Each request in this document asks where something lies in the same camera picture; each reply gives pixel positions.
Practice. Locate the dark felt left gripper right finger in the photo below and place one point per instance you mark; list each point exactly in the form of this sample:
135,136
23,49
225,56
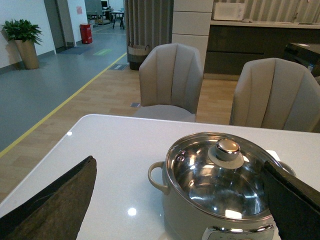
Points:
294,205

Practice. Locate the dark felt left gripper left finger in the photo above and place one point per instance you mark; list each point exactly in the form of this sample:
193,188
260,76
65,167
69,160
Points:
57,211

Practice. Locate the glass pot lid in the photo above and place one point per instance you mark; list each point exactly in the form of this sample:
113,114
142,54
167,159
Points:
220,174

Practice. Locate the beige electric cooking pot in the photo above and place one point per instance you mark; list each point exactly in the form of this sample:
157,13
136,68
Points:
186,222

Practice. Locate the right beige upholstered chair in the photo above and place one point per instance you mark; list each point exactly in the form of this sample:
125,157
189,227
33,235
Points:
274,93

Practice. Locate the beige upholstered chair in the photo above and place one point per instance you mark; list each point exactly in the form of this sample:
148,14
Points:
170,81
274,93

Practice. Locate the black appliance box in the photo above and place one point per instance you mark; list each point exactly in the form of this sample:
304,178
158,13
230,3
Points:
306,54

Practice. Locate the dark kitchen counter cabinet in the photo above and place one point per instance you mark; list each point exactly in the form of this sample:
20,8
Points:
231,46

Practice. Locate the left beige upholstered chair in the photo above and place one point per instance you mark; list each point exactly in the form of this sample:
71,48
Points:
170,81

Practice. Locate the green potted plant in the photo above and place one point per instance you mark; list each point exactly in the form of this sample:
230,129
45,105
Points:
25,35

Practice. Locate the red cabinet box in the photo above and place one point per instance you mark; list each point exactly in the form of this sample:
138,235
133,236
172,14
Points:
86,33

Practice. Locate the white microwave oven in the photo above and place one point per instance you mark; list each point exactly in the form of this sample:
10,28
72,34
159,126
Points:
226,11

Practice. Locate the distant dark table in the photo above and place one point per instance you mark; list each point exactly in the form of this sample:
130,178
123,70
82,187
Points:
118,15

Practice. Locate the woven basket with handles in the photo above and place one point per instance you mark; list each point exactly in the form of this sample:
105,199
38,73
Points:
136,55

